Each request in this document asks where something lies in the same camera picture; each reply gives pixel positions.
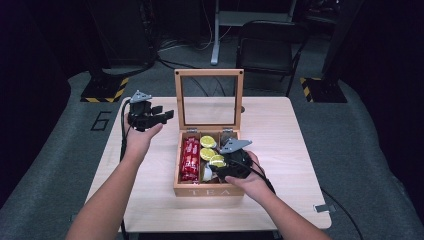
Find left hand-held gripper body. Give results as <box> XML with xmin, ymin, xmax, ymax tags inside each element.
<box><xmin>127</xmin><ymin>89</ymin><xmax>161</xmax><ymax>133</ymax></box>

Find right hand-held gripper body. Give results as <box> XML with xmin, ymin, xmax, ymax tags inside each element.
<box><xmin>215</xmin><ymin>138</ymin><xmax>254</xmax><ymax>181</ymax></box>

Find yellow lidded capsule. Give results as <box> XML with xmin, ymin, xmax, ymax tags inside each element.
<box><xmin>199</xmin><ymin>147</ymin><xmax>217</xmax><ymax>162</ymax></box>
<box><xmin>199</xmin><ymin>135</ymin><xmax>218</xmax><ymax>149</ymax></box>
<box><xmin>209</xmin><ymin>154</ymin><xmax>228</xmax><ymax>169</ymax></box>

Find wooden box with glass lid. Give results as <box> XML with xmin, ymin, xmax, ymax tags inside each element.
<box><xmin>173</xmin><ymin>68</ymin><xmax>245</xmax><ymax>198</ymax></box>

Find person's right hand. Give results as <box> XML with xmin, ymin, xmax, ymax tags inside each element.
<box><xmin>225</xmin><ymin>150</ymin><xmax>272</xmax><ymax>203</ymax></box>

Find person's left hand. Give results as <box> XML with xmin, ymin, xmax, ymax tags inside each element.
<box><xmin>123</xmin><ymin>122</ymin><xmax>165</xmax><ymax>161</ymax></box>

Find white capsule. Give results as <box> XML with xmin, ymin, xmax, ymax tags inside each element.
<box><xmin>201</xmin><ymin>166</ymin><xmax>214</xmax><ymax>183</ymax></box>

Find red sachet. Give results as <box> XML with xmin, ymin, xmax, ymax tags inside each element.
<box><xmin>189</xmin><ymin>137</ymin><xmax>202</xmax><ymax>183</ymax></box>
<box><xmin>179</xmin><ymin>136</ymin><xmax>194</xmax><ymax>184</ymax></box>

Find yellow black striped stand base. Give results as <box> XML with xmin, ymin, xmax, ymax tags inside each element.
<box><xmin>299</xmin><ymin>76</ymin><xmax>348</xmax><ymax>104</ymax></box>
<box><xmin>80</xmin><ymin>68</ymin><xmax>130</xmax><ymax>104</ymax></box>

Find black folding chair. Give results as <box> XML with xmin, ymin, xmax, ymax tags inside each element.
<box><xmin>235</xmin><ymin>19</ymin><xmax>310</xmax><ymax>98</ymax></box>

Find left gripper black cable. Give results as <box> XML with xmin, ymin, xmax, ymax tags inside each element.
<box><xmin>119</xmin><ymin>99</ymin><xmax>132</xmax><ymax>163</ymax></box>

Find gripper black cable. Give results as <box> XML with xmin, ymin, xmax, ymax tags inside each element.
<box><xmin>227</xmin><ymin>157</ymin><xmax>278</xmax><ymax>195</ymax></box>
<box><xmin>119</xmin><ymin>99</ymin><xmax>132</xmax><ymax>163</ymax></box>

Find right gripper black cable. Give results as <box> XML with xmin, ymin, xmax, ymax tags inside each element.
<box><xmin>227</xmin><ymin>157</ymin><xmax>278</xmax><ymax>195</ymax></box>

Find bundle of floor cables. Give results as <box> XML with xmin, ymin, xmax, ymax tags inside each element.
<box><xmin>155</xmin><ymin>33</ymin><xmax>215</xmax><ymax>70</ymax></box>

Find white metal desk frame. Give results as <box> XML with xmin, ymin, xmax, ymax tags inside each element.
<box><xmin>210</xmin><ymin>0</ymin><xmax>298</xmax><ymax>67</ymax></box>

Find black floor cable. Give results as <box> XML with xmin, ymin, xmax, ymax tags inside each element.
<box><xmin>319</xmin><ymin>188</ymin><xmax>365</xmax><ymax>240</ymax></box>

